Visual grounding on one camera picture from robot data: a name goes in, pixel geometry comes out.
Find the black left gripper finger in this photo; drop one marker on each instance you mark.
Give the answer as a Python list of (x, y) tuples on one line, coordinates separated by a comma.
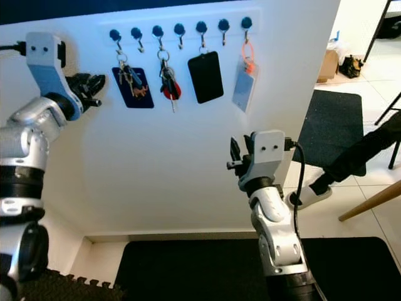
[(92, 101), (93, 83)]

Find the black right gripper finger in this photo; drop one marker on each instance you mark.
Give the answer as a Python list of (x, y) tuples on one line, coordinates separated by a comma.
[(234, 150), (247, 144)]

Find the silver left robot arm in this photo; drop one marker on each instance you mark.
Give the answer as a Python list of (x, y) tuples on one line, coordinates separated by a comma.
[(22, 141)]

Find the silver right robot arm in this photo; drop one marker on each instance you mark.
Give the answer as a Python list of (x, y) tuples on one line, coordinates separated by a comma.
[(279, 238)]

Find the navy blue card holder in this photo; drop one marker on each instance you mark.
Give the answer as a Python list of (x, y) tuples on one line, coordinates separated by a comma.
[(122, 101)]

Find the silver key bunch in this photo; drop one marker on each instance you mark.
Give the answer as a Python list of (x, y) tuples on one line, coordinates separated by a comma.
[(126, 75)]

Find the dark blue knob hook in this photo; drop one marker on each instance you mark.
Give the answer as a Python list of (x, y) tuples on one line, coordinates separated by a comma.
[(246, 21), (114, 34), (136, 32), (157, 30), (201, 26), (223, 24), (179, 28)]

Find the clear card holder orange loop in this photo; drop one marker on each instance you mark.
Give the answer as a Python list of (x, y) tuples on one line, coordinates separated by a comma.
[(244, 88)]

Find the key bunch with red tag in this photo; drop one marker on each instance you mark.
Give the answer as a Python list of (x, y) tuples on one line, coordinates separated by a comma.
[(168, 84)]

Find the black card holder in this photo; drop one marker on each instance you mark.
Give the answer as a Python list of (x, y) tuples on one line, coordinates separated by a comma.
[(205, 78)]

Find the dark grey rug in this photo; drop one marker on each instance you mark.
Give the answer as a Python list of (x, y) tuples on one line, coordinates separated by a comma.
[(329, 128)]

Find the black floor mat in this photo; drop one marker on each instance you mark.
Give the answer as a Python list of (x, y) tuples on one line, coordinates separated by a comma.
[(207, 269)]

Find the brown cardboard box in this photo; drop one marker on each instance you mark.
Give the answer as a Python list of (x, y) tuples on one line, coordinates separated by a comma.
[(328, 66)]

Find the person in grey shirt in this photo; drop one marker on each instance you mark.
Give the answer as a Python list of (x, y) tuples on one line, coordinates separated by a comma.
[(360, 157)]

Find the small black bag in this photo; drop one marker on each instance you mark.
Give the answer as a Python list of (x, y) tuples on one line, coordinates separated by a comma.
[(350, 66)]

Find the white plastic bag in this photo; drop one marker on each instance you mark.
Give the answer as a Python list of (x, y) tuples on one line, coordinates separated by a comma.
[(333, 44)]

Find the wooden table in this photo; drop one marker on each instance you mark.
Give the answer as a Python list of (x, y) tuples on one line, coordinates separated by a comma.
[(373, 199)]

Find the black chair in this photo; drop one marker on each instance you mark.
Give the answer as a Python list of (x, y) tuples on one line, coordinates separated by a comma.
[(390, 106)]

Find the dark foam puzzle mat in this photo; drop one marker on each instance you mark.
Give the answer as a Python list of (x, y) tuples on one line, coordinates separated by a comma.
[(69, 288)]

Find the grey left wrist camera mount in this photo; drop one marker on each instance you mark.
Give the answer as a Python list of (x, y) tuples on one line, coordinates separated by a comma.
[(45, 72)]

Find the white wall hook rail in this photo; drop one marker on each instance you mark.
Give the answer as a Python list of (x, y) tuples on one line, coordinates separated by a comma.
[(191, 17)]

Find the black door frame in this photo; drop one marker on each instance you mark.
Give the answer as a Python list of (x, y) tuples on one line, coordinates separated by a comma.
[(376, 28)]

